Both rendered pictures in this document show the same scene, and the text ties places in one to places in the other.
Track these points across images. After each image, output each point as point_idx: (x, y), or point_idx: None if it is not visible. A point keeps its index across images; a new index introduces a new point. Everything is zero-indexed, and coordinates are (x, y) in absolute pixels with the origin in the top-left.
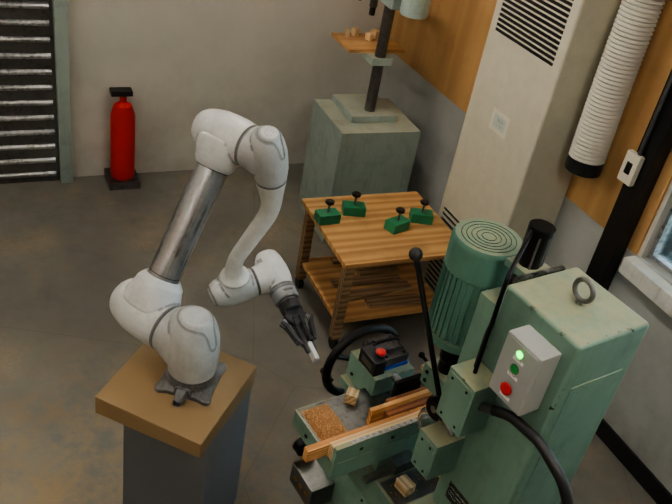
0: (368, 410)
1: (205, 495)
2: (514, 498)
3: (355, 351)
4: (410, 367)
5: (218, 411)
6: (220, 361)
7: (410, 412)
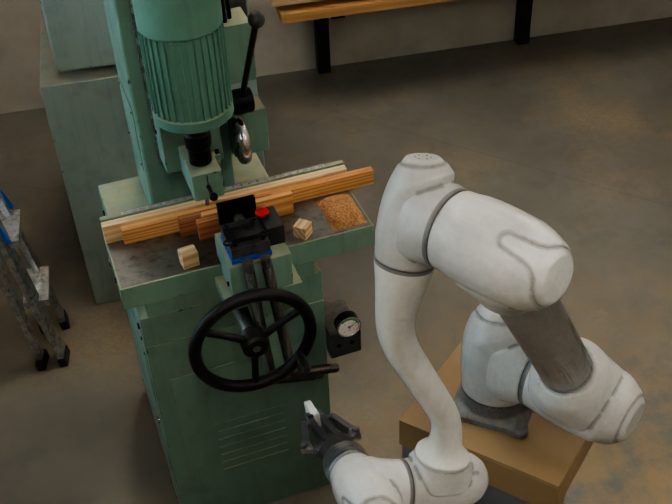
0: (285, 224)
1: None
2: None
3: (284, 252)
4: (219, 234)
5: (453, 361)
6: None
7: None
